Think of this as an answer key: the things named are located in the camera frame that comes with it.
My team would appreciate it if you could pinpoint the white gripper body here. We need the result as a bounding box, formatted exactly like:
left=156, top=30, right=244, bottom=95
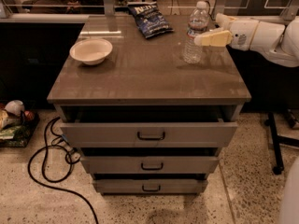
left=230, top=19, right=259, bottom=51

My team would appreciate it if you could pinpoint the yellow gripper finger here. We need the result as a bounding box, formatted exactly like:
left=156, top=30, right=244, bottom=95
left=216, top=13, right=236, bottom=30
left=194, top=30, right=233, bottom=47

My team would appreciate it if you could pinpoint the clear plastic water bottle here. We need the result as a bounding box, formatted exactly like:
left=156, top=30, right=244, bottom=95
left=183, top=1, right=209, bottom=64

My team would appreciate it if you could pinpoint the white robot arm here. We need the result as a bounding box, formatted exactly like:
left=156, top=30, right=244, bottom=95
left=194, top=13, right=299, bottom=224

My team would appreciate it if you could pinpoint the white paper bowl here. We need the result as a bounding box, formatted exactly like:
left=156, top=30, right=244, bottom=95
left=69, top=38, right=113, bottom=65

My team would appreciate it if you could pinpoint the blue chip bag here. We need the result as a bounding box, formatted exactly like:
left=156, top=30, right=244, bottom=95
left=128, top=3, right=174, bottom=39

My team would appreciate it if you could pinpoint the top grey drawer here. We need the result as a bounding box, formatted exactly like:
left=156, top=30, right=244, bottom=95
left=61, top=121, right=237, bottom=147

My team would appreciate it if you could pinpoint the grey drawer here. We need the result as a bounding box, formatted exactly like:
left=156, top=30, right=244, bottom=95
left=81, top=156, right=219, bottom=174
left=93, top=179, right=207, bottom=195
left=61, top=121, right=237, bottom=147

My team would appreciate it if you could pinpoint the grey drawer cabinet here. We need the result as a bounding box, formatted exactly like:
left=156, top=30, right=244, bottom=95
left=48, top=16, right=250, bottom=182

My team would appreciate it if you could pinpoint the black stand leg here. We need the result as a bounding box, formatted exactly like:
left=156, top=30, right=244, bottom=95
left=264, top=112, right=299, bottom=175

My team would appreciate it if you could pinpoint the person behind glass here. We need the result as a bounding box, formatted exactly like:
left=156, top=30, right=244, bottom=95
left=21, top=0, right=105, bottom=14

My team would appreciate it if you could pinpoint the middle grey drawer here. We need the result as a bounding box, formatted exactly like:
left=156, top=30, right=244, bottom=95
left=81, top=156, right=219, bottom=174

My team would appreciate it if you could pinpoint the bottom grey drawer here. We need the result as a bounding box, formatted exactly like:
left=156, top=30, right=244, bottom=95
left=93, top=179, right=207, bottom=195

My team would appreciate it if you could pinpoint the basket of toy food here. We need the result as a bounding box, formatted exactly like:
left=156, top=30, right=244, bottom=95
left=0, top=100, right=39, bottom=147

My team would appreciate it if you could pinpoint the black floor cable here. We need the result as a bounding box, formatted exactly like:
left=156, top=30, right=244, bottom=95
left=27, top=117, right=100, bottom=224

